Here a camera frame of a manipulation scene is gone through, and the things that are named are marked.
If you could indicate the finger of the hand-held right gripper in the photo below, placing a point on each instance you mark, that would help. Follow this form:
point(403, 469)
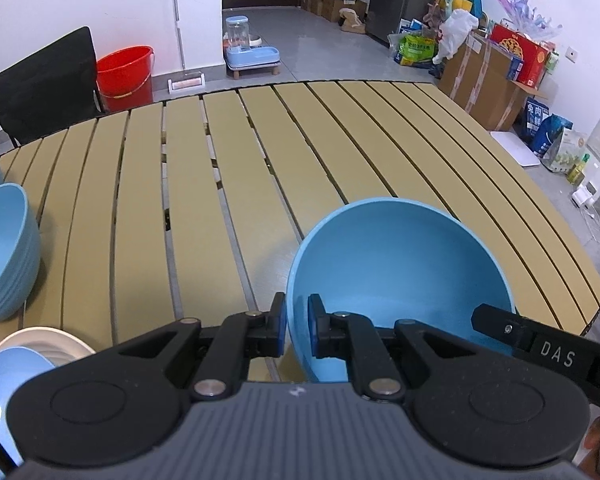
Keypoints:
point(500, 327)

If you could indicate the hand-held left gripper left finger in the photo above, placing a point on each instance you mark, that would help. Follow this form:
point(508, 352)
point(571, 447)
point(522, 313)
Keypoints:
point(280, 329)

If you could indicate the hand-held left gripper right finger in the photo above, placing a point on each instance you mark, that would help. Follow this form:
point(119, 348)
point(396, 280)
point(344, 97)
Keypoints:
point(313, 329)

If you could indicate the large blue bowl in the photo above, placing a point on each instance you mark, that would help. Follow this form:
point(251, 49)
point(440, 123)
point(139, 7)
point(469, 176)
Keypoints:
point(405, 270)

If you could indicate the cream white plate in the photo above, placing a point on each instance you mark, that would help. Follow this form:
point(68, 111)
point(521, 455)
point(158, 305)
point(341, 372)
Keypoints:
point(40, 338)

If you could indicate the blue plate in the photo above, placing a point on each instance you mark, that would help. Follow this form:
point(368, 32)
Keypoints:
point(5, 395)

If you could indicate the person's right hand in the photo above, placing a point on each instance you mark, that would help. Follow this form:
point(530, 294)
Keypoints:
point(592, 450)

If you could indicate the small white device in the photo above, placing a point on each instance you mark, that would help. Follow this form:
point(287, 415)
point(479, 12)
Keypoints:
point(587, 196)

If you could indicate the green bottle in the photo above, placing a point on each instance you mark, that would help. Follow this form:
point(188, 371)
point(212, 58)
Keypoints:
point(579, 170)

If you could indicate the white flat board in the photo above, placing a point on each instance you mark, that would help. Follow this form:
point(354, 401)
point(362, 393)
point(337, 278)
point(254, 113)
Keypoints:
point(515, 147)

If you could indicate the blue white pet food bag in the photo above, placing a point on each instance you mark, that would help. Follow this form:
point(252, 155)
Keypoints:
point(552, 135)

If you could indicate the dark blue pet food bag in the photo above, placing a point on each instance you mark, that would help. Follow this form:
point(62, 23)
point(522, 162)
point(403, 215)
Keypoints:
point(536, 120)

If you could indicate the large cardboard box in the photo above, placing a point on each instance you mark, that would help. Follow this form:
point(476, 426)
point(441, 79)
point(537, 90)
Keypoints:
point(480, 85)

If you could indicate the white pink floor brush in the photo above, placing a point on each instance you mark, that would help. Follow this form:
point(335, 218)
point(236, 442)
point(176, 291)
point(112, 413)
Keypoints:
point(186, 83)

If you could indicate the red gift box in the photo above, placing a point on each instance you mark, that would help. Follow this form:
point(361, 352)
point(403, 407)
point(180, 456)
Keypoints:
point(522, 55)

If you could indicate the blue pet water feeder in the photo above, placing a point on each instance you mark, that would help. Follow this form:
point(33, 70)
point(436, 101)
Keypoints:
point(250, 55)

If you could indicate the green pet food bag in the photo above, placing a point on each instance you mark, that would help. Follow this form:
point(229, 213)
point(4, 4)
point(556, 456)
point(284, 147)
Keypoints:
point(417, 50)

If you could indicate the red bucket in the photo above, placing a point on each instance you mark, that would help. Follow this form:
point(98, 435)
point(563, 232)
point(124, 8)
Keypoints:
point(122, 77)

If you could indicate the white plastic bag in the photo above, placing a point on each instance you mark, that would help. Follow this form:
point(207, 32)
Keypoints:
point(457, 32)

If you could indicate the tan cardboard piece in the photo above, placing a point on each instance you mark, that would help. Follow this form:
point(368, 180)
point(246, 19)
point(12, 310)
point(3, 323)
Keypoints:
point(352, 21)

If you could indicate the iridescent pink party decoration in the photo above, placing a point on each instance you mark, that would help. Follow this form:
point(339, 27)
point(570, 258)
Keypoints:
point(522, 7)

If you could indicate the black chair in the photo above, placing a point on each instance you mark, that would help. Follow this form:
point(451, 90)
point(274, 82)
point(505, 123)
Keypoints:
point(40, 90)

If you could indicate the white wall socket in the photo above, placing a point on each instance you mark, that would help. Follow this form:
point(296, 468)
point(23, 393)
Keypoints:
point(572, 55)

